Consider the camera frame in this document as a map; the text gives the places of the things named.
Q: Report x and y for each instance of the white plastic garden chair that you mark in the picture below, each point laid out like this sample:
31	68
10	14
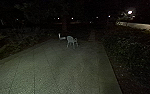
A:
61	36
71	41

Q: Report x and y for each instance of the distant street lamp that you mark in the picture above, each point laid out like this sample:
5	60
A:
130	12

